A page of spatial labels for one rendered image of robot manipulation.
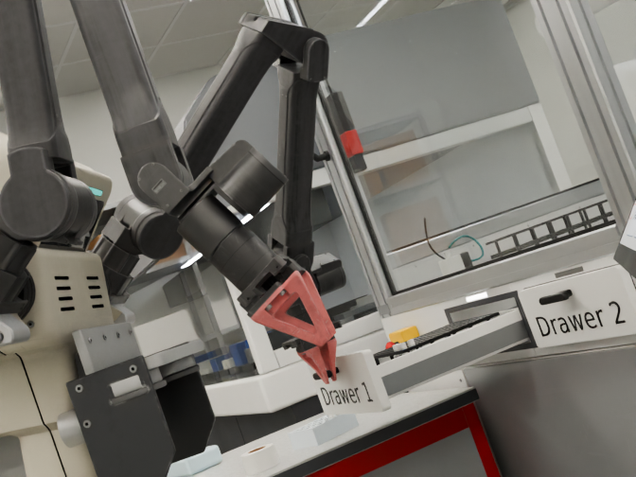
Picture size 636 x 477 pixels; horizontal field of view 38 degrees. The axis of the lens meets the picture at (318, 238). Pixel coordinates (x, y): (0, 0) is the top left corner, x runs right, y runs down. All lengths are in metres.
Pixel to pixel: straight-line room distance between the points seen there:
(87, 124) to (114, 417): 5.03
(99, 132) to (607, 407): 4.80
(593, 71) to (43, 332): 0.87
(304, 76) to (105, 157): 4.61
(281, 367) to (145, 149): 1.62
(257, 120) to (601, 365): 1.37
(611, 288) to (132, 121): 0.84
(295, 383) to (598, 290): 1.20
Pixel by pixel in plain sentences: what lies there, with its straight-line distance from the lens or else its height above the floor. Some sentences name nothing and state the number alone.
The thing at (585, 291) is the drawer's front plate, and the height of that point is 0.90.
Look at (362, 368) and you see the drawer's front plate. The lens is 1.66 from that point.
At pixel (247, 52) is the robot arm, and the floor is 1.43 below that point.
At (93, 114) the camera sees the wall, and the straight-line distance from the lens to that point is 6.16.
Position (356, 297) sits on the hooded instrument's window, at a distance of 2.70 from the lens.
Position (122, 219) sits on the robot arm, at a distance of 1.51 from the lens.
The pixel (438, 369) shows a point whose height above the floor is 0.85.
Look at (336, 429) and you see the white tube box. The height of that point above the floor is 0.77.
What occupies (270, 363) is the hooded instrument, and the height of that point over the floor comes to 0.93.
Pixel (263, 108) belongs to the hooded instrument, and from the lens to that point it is 2.71.
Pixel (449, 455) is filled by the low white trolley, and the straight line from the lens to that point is 1.99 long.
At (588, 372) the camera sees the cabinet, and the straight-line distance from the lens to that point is 1.71.
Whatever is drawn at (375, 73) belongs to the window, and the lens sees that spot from 2.05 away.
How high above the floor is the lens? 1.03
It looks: 4 degrees up
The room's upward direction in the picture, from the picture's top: 20 degrees counter-clockwise
